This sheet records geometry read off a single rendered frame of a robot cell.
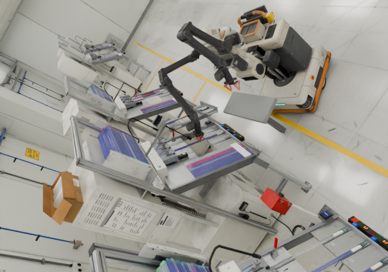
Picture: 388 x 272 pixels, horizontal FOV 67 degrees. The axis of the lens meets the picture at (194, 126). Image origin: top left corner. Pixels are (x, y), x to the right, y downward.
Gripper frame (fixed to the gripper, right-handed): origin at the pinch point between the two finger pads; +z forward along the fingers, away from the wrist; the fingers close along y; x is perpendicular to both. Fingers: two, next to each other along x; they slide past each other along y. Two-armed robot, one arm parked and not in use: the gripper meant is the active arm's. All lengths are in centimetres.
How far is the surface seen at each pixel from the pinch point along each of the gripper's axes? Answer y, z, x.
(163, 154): 11.9, -7.0, -36.7
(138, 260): 124, -34, -79
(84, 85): -166, -31, -78
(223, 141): 12.6, 0.7, 17.1
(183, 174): 35.3, 0.8, -30.2
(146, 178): 40, -11, -58
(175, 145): -8.7, 1.0, -20.1
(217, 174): 48.9, 2.7, -8.0
